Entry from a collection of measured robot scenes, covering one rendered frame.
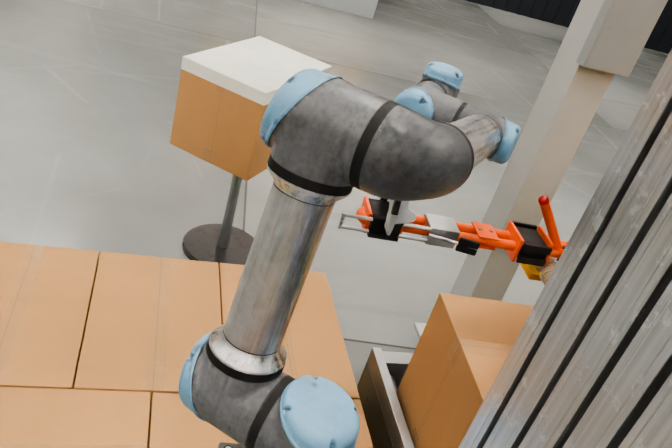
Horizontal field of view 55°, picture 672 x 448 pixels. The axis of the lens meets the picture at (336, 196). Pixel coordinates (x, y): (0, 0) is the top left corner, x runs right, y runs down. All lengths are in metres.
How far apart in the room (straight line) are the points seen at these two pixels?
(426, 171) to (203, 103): 2.01
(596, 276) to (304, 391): 0.47
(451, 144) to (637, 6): 1.74
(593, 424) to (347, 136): 0.39
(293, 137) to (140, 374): 1.23
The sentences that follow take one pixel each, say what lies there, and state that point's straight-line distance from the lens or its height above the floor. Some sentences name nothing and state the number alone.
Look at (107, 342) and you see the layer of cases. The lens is 1.98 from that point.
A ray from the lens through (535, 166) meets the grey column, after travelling 2.61.
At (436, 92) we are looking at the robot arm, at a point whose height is 1.59.
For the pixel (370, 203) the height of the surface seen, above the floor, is 1.28.
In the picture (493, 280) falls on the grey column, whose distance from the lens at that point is 2.88.
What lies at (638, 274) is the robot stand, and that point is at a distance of 0.56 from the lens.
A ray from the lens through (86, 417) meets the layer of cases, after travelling 1.80.
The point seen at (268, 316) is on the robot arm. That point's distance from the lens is 0.88.
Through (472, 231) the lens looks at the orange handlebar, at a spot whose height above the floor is 1.26.
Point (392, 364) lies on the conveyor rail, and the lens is 2.07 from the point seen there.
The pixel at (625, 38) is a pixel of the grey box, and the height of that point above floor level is 1.60.
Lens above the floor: 1.93
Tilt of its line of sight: 28 degrees down
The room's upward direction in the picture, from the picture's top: 17 degrees clockwise
